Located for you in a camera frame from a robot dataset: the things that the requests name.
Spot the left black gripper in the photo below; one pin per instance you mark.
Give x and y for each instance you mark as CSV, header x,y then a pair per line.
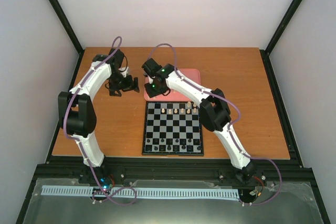
x,y
129,86

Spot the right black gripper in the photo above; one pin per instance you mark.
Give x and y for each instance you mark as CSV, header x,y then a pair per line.
x,y
151,94

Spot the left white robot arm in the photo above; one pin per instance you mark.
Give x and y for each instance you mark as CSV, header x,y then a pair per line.
x,y
77,117

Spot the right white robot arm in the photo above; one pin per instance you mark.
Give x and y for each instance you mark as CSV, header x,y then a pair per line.
x,y
213,108

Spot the black chess piece row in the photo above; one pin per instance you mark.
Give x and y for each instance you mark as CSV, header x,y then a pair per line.
x,y
172,145

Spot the pink plastic tray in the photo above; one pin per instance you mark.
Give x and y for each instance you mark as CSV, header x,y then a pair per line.
x,y
189,77

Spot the black and white chessboard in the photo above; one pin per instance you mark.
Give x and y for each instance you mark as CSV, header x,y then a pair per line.
x,y
158,125

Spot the light blue cable duct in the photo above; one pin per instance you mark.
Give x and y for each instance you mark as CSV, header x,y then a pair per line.
x,y
142,193

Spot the black aluminium frame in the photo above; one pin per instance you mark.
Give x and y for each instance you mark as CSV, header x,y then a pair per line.
x,y
181,169

